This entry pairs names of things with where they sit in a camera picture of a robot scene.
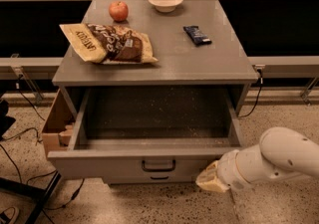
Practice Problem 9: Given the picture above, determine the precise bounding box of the white sneaker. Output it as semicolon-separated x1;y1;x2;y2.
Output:
0;206;19;224

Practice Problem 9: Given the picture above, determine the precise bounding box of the grey drawer cabinet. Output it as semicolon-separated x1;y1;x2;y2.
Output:
51;0;259;186

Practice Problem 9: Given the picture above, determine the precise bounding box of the red apple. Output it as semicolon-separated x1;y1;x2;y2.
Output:
109;1;129;22

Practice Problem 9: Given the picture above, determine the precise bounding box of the white bowl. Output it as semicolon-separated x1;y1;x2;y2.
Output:
149;0;183;13

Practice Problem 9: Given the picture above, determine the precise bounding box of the cardboard box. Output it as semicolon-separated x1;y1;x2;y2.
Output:
41;91;75;155

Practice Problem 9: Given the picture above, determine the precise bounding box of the dark blue snack bar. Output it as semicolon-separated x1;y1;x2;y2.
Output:
183;25;212;47

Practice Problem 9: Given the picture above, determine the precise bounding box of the black power cable at cabinet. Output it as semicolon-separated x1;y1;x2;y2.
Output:
237;68;264;118

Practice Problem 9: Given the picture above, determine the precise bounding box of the grey top drawer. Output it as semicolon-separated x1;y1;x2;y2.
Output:
49;86;241;179

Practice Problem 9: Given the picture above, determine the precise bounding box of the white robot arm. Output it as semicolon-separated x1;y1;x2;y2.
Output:
195;127;319;192

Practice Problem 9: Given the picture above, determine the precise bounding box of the black stand leg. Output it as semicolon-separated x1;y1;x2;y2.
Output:
0;171;61;224

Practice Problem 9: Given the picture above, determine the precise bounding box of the grey bottom drawer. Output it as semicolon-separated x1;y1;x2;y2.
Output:
103;175;197;185

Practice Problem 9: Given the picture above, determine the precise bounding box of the black cable on left floor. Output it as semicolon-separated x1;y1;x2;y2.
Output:
0;74;46;184

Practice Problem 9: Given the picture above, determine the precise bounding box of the brown and cream chip bag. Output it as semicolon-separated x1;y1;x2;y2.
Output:
60;23;158;64

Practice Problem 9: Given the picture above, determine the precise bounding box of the grey drawer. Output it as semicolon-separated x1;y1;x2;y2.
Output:
103;175;197;185
49;86;241;179

